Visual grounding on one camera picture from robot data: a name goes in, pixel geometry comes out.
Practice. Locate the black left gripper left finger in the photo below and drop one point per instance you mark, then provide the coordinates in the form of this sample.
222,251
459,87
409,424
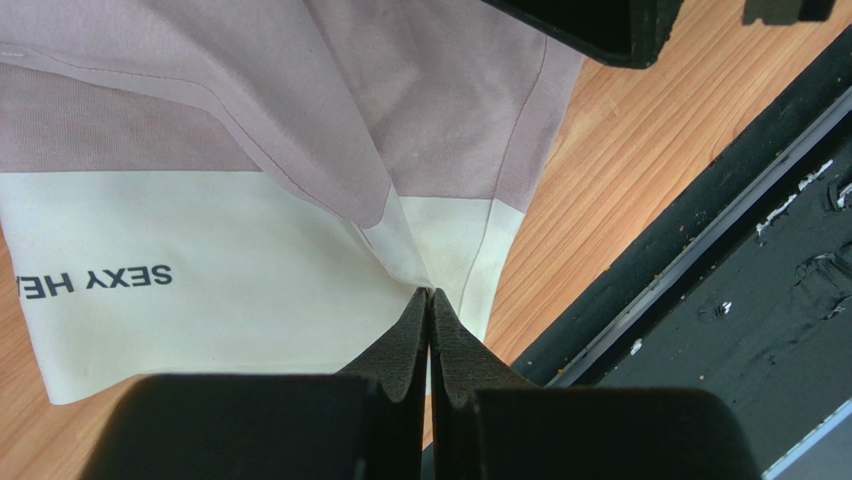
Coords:
363,422

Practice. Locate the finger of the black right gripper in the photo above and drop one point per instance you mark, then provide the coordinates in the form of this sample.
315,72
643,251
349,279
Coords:
617,33
786,12

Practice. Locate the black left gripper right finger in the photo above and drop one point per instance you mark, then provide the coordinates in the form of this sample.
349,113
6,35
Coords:
489,422

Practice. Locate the pink underwear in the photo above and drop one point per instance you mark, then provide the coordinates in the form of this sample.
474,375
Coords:
260,186

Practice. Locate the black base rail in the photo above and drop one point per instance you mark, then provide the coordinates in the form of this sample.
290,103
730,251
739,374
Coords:
741,287

